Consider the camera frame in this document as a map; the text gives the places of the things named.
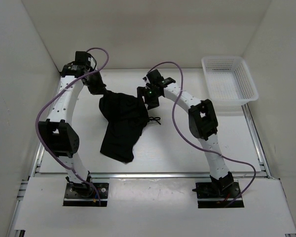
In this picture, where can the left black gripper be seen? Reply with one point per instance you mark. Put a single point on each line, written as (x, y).
(99, 90)

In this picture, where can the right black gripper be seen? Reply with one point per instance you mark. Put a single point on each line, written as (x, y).
(142, 92)

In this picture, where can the black shorts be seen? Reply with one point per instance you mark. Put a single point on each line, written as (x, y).
(127, 116)

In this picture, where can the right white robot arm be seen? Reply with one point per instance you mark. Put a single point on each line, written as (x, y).
(202, 123)

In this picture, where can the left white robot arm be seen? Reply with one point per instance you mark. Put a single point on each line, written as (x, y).
(54, 121)

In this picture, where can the white perforated plastic basket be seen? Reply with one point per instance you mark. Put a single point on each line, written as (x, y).
(229, 81)

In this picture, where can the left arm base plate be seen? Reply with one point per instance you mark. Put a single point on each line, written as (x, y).
(85, 196)

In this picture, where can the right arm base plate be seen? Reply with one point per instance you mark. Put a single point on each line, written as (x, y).
(210, 195)

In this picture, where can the aluminium frame rail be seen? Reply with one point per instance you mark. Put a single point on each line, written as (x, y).
(153, 195)

